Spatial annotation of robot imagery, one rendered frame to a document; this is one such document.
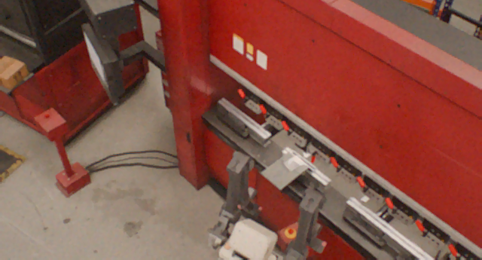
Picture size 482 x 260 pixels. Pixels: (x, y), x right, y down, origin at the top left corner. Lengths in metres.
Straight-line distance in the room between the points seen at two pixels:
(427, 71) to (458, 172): 0.54
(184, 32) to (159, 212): 1.73
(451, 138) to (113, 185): 3.07
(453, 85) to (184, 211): 2.77
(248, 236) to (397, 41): 1.21
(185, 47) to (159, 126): 1.78
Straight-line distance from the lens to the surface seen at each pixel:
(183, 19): 3.51
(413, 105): 2.74
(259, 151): 3.91
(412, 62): 2.59
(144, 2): 3.95
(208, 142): 4.32
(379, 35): 2.63
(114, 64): 3.62
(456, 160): 2.78
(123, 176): 4.97
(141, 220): 4.68
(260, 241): 2.90
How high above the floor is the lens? 3.86
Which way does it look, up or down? 47 degrees down
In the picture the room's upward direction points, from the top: straight up
